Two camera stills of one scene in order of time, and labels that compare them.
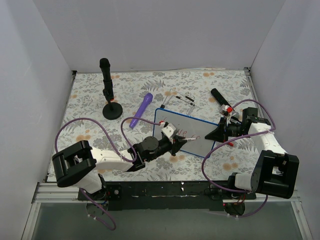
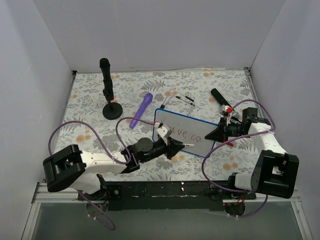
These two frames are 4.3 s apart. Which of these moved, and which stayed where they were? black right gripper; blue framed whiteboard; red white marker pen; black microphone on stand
Moved: red white marker pen
Stayed: black right gripper; blue framed whiteboard; black microphone on stand
